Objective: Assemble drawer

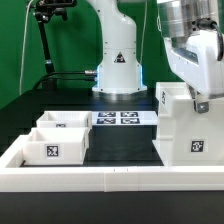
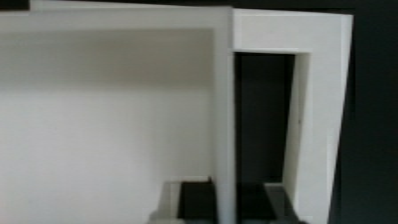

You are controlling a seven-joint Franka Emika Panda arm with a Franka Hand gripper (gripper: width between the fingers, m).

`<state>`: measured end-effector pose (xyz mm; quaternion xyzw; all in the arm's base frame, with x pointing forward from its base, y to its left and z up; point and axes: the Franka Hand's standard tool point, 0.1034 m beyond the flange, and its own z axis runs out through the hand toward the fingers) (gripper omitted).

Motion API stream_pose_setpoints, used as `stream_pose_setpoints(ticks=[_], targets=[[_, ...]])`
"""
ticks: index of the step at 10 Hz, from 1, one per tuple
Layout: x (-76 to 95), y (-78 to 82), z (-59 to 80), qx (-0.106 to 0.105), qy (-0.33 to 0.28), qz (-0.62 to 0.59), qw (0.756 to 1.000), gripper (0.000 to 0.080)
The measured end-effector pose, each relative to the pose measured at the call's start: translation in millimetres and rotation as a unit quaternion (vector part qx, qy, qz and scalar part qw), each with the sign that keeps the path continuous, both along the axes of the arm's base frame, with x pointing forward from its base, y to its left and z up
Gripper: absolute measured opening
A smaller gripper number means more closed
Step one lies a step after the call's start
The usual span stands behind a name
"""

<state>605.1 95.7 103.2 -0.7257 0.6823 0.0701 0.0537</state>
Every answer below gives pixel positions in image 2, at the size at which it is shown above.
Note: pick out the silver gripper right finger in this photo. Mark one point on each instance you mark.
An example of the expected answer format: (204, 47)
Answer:
(263, 205)

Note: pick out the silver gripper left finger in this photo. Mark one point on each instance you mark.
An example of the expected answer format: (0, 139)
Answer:
(186, 206)

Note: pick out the white drawer cabinet box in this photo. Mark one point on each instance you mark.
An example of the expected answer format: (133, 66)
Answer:
(117, 108)

